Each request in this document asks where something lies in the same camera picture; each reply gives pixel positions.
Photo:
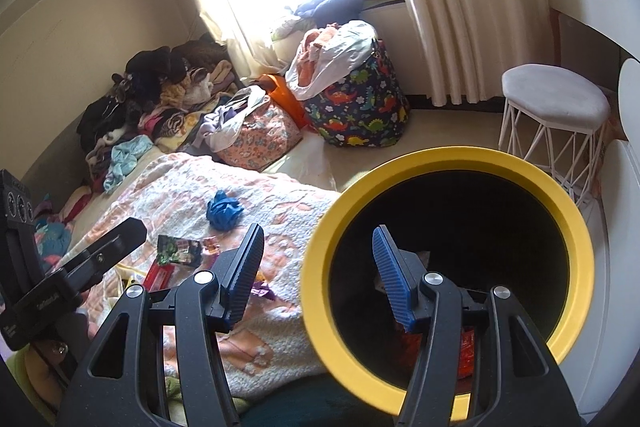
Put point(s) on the yellow-rimmed black trash bin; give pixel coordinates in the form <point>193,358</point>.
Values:
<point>350,197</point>

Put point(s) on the purple wrapper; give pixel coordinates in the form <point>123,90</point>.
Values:
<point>262,292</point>

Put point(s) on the grey headboard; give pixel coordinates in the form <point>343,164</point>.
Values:
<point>50,167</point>

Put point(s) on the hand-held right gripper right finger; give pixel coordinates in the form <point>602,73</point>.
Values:
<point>395,279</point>

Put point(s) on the red wrapper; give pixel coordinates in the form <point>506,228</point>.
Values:
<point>160,276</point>

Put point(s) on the orange garment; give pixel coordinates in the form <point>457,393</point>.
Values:
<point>315,52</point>

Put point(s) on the small pink candy wrapper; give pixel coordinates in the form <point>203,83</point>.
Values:
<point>212,247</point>

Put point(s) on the orange bag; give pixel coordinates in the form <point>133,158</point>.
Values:
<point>287,97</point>

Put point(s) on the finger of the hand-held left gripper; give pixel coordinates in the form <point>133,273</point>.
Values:
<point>107,249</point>

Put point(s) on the lavender and white clothes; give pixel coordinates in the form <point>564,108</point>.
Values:
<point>225,122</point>

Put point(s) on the floral fabric bag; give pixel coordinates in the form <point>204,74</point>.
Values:
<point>265,132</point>

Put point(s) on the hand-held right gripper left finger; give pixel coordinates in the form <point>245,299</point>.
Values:
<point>245,279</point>

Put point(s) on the person's left hand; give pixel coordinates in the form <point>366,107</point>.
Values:
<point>42,369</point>

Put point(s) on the white drawer cabinet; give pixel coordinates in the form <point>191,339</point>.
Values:
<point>620,232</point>

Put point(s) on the pile of clothes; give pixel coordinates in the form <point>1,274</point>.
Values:
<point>150,72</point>

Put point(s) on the teal colourful cloth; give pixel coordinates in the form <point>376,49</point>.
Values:
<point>52,237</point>

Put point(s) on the blue plastic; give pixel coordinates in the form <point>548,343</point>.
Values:
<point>225,210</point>

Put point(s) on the orange white fluffy blanket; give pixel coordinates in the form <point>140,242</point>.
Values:
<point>280,347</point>

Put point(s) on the light blue garment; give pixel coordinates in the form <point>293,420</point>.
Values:
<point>125,159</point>

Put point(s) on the pink cloth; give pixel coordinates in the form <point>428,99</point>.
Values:
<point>77,202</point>

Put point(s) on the dinosaur print laundry bag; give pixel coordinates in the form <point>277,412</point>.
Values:
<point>360,107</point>

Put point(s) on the green cloth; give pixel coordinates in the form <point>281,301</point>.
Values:
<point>175,387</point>

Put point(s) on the white cloth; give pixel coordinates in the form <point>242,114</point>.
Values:
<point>345,52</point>

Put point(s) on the green snack wrapper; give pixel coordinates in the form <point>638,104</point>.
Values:
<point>179,251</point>

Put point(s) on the white vanity desk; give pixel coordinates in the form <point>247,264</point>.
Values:
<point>600,2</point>

